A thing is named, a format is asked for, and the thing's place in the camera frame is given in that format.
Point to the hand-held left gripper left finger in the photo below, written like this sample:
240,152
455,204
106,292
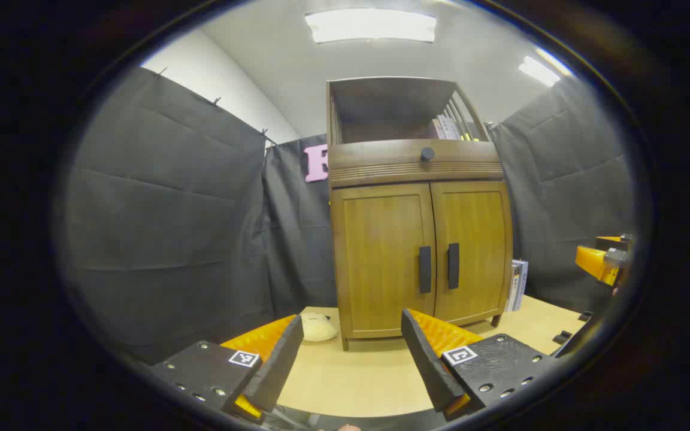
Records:
279,365

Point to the pale book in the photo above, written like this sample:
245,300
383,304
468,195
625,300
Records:
454,127

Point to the ceiling light panel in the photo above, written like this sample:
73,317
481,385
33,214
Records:
539,69
369,25

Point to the small black table clamp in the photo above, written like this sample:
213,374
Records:
562,337
586,315

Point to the cream plush toy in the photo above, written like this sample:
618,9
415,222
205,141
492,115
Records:
319,328

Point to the wooden cabinet door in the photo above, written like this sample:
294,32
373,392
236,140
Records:
381,257
480,251

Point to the wooden double-door shoe cabinet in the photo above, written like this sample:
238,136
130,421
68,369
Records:
381,105

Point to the white and blue book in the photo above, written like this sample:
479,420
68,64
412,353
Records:
523,281

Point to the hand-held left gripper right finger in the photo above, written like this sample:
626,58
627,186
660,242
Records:
426,359

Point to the wooden drawer with black knob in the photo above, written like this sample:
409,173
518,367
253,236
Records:
381,158

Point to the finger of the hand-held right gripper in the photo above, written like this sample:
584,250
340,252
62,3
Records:
611,240
593,262

